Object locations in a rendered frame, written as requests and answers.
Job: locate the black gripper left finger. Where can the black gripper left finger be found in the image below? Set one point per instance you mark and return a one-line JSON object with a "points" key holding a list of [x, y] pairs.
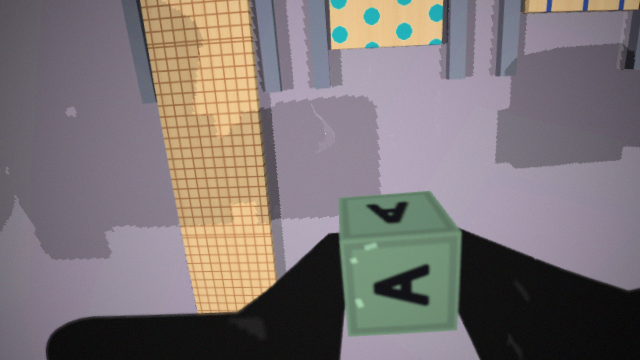
{"points": [[299, 317]]}

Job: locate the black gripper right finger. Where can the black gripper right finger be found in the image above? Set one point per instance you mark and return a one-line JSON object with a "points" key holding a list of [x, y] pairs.
{"points": [[516, 307]]}

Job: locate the pale yellow flat strip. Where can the pale yellow flat strip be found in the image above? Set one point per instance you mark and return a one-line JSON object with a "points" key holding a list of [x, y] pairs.
{"points": [[385, 23]]}

